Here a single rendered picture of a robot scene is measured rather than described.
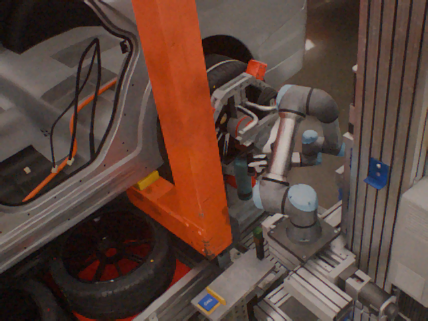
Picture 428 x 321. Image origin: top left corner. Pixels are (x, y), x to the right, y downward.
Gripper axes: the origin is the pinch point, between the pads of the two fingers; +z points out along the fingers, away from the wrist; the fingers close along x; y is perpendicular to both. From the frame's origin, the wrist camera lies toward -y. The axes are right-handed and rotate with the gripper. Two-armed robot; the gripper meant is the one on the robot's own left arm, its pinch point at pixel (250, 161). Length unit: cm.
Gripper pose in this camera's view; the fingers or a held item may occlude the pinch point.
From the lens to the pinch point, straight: 247.5
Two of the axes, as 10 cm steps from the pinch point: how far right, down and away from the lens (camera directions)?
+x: -0.1, -6.3, 7.7
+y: 1.2, 7.7, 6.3
